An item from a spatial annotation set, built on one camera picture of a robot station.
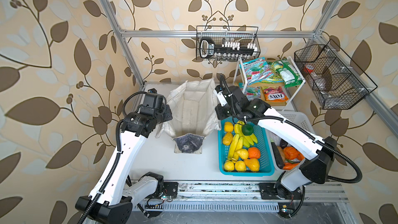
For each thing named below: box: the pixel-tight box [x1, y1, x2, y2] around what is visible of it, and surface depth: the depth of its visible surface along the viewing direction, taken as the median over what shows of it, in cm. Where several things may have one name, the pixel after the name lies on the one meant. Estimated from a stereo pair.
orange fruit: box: [247, 146, 261, 159], surface depth 82 cm
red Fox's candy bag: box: [261, 86, 289, 103], surface depth 92 cm
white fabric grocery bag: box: [155, 78, 222, 154], surface depth 85 cm
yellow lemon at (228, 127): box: [223, 121, 234, 133], surface depth 93 cm
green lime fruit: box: [241, 123, 254, 136], surface depth 88 cm
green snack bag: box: [267, 59, 304, 89], surface depth 76 cm
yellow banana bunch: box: [228, 120, 259, 164], surface depth 88 cm
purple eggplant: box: [269, 137, 284, 170], surface depth 78 cm
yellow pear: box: [244, 158, 260, 172], surface depth 80 cm
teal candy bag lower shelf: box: [238, 82, 262, 102], surface depth 91 cm
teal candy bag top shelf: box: [238, 57, 274, 86], surface depth 76 cm
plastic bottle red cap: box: [303, 64, 315, 74], surface depth 84 cm
